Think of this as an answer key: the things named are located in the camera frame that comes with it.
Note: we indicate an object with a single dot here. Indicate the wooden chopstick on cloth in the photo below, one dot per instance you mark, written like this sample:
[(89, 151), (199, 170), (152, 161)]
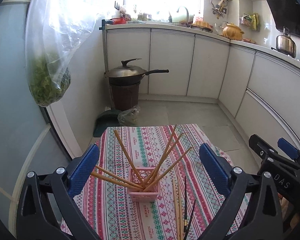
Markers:
[(176, 208), (181, 222)]

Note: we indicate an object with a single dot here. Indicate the hanging bag of greens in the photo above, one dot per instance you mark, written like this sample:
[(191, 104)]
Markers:
[(55, 29)]

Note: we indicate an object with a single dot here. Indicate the clear plastic bag on floor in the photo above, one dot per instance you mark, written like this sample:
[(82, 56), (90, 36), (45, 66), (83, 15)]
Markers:
[(129, 117)]

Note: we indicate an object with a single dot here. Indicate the blurred chopstick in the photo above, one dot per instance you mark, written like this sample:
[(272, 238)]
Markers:
[(172, 145)]

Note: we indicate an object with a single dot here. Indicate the green dustpan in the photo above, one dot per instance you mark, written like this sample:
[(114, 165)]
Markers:
[(106, 119)]

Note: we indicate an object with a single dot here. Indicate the pink plastic lattice basket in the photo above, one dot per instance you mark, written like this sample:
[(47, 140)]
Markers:
[(141, 196)]

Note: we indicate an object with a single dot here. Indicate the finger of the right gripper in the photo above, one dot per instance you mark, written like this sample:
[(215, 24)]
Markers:
[(265, 152), (289, 150)]

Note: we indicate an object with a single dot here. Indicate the black chopstick on cloth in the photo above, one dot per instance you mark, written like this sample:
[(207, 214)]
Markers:
[(185, 205)]

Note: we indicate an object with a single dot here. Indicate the red basket on counter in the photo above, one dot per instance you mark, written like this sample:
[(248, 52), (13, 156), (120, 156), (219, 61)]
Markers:
[(119, 20)]

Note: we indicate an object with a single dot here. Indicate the yellow ceramic pot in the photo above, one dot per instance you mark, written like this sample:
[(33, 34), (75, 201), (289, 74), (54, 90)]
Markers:
[(233, 32)]

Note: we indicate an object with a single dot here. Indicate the black wok with lid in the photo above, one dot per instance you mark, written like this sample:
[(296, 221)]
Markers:
[(126, 75)]

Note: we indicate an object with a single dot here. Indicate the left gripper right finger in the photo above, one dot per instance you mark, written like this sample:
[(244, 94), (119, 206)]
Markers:
[(263, 216)]

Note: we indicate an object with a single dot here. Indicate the steel kettle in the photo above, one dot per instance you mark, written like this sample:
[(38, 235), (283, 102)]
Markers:
[(285, 44)]

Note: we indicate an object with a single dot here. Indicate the grey metal pole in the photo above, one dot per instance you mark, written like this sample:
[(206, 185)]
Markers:
[(104, 40)]

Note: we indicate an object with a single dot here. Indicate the patterned red green tablecloth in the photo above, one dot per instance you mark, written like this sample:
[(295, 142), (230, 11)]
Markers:
[(161, 182)]

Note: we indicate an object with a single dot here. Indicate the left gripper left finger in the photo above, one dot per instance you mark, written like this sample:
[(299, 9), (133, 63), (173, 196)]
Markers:
[(35, 217)]

